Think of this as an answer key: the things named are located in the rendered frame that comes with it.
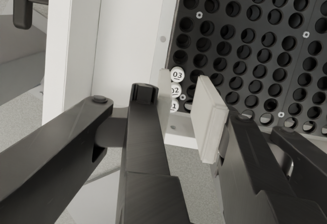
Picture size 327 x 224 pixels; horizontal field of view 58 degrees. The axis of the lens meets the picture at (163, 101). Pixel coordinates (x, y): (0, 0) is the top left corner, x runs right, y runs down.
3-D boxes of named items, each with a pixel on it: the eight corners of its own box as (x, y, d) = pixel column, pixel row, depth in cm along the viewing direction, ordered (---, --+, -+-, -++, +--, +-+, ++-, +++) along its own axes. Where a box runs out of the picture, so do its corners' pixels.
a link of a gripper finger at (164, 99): (161, 156, 14) (146, 154, 14) (162, 110, 21) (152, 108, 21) (172, 98, 13) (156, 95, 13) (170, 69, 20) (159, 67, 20)
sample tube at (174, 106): (177, 99, 31) (177, 113, 26) (165, 97, 31) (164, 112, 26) (179, 88, 30) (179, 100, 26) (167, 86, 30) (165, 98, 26)
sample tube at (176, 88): (181, 84, 30) (182, 97, 26) (169, 86, 30) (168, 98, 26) (179, 73, 30) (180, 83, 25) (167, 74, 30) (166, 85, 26)
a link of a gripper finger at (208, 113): (214, 105, 14) (230, 108, 14) (198, 74, 20) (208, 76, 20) (200, 163, 14) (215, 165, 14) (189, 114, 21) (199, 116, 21)
